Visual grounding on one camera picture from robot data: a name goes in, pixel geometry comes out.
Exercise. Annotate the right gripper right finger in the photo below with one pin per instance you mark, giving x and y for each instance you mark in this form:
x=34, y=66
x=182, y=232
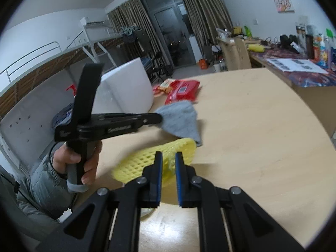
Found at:
x=229, y=219

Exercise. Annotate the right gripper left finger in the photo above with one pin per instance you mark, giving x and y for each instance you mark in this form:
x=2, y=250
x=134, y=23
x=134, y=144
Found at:
x=109, y=220

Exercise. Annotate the yellow foam fruit net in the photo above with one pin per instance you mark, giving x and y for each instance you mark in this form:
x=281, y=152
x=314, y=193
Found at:
x=131, y=166

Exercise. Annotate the grey cloth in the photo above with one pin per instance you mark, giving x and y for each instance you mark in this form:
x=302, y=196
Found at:
x=180, y=119

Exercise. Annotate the grey jacket forearm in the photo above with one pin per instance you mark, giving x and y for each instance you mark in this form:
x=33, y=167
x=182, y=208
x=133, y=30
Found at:
x=47, y=190

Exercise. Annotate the person's left hand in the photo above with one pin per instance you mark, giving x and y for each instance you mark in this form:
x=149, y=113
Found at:
x=64, y=156

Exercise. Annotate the metal bunk bed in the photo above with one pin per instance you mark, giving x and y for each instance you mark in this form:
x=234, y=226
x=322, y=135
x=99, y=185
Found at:
x=34, y=55

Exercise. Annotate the white styrofoam box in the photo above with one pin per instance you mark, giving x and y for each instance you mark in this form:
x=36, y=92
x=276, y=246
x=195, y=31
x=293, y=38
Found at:
x=126, y=89

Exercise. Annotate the red orange snack bag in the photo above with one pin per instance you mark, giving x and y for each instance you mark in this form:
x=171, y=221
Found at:
x=165, y=87

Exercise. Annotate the black folding chair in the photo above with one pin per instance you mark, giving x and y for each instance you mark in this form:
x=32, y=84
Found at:
x=158, y=69

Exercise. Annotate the white air conditioner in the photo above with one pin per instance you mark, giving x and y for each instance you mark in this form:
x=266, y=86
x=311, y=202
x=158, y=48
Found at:
x=87, y=23

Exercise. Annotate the brown curtain left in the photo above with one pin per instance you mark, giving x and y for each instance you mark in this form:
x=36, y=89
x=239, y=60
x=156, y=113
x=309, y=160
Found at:
x=133, y=13

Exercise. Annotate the brown curtain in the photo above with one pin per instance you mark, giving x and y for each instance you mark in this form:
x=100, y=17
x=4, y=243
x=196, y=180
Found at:
x=205, y=17
x=133, y=13

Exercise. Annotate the orange bag on floor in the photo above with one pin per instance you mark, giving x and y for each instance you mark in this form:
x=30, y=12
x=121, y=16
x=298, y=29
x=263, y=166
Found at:
x=203, y=64

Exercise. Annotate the glass balcony door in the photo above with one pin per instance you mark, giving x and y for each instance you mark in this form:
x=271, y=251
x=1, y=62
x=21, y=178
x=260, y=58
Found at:
x=173, y=27

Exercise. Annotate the white thermos jug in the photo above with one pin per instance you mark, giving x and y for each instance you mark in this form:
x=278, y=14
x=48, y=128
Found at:
x=216, y=68

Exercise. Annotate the wooden smiley chair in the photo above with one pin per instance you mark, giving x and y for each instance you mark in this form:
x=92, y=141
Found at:
x=237, y=55

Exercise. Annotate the white printed paper sheet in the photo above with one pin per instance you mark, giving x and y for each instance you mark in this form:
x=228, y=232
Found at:
x=296, y=65

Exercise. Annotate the wooden desk with cloth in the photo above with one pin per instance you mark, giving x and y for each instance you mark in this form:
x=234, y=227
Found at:
x=316, y=90

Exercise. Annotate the brown curtain right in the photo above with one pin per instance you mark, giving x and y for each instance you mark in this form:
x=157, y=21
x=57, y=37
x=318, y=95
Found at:
x=205, y=17

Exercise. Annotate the small wooden desk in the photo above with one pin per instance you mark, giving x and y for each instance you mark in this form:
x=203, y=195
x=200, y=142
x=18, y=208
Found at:
x=231, y=44

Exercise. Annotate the yellow corn toy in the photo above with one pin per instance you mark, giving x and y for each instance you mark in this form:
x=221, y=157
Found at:
x=256, y=48

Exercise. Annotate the black headphones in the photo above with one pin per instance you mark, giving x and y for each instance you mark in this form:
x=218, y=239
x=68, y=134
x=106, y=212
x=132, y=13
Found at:
x=286, y=41

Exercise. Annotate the dark glass jar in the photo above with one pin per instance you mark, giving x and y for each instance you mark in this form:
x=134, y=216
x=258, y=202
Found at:
x=301, y=35

